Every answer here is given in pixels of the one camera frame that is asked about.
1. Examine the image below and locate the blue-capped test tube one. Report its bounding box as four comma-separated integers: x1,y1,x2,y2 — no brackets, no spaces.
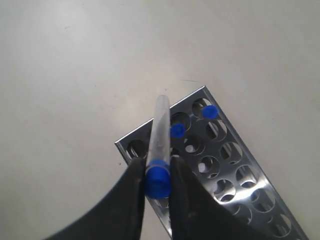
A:
145,95,171,200

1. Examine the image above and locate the stainless steel test tube rack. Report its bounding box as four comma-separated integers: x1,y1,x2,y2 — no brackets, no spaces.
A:
114,85,311,240

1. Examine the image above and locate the blue-capped tube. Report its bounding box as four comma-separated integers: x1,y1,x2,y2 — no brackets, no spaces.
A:
170,122,186,138
201,105,219,119

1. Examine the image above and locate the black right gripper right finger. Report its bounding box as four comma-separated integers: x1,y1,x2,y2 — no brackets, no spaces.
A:
169,158,289,240

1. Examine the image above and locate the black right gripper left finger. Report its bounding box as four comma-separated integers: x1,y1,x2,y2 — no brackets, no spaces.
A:
47,158,146,240

